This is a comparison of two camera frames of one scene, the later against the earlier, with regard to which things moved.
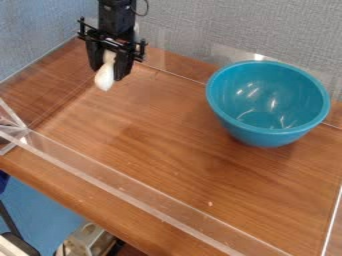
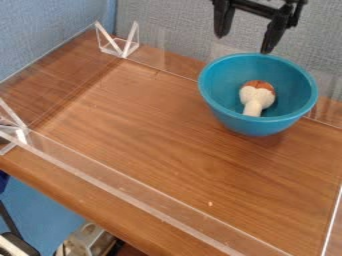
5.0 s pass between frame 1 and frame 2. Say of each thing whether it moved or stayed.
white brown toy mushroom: moved
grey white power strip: stayed
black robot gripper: moved
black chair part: stayed
